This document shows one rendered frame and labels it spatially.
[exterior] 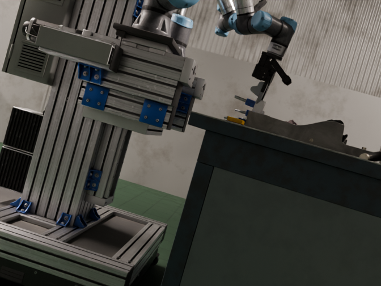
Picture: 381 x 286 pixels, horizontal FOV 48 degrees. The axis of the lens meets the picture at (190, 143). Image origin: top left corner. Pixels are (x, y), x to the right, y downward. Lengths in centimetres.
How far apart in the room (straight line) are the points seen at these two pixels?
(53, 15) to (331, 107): 342
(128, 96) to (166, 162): 309
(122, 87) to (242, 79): 316
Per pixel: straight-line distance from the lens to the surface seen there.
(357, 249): 118
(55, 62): 186
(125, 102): 162
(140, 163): 473
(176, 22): 212
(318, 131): 175
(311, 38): 481
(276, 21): 179
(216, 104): 463
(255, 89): 181
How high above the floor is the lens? 76
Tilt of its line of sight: 2 degrees down
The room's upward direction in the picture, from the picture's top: 16 degrees clockwise
